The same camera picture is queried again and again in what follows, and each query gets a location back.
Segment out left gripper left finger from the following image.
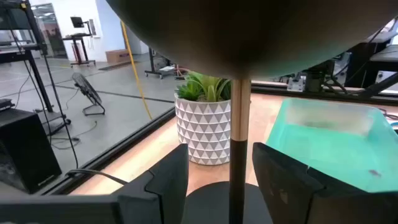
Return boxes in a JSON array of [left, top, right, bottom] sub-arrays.
[[112, 143, 190, 224]]

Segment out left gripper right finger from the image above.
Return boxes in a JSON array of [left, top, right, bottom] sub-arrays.
[[252, 142, 368, 224]]

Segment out teal plastic bin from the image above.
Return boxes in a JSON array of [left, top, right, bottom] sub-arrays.
[[266, 97, 398, 194]]

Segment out succulents in patterned white pot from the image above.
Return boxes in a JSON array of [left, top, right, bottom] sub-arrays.
[[174, 70, 233, 166]]

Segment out black floor fan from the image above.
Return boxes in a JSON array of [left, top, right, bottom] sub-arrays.
[[72, 72, 106, 117]]

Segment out black computer tower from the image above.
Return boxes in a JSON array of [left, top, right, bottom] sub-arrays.
[[0, 108, 62, 194]]

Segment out cardboard box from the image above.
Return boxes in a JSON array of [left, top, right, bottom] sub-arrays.
[[104, 49, 131, 65]]

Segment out white globe table lamp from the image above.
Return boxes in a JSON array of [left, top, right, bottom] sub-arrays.
[[104, 0, 398, 224]]

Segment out monitor stand cart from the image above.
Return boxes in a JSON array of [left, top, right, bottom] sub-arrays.
[[62, 16, 97, 68]]

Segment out black equipment rack stand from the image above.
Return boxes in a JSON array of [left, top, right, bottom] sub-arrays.
[[0, 0, 72, 135]]

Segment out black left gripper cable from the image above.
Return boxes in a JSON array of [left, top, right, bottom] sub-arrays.
[[64, 168, 129, 186]]

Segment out coiled black floor cable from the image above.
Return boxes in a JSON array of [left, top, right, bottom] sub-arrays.
[[49, 119, 98, 151]]

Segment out silver metal bracket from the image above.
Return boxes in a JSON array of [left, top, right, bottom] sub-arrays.
[[286, 75, 307, 93]]

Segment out yellow hanging cable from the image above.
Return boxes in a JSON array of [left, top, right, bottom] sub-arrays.
[[119, 19, 154, 121]]

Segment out black rolling cart frame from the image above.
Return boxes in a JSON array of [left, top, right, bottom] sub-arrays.
[[144, 46, 187, 80]]

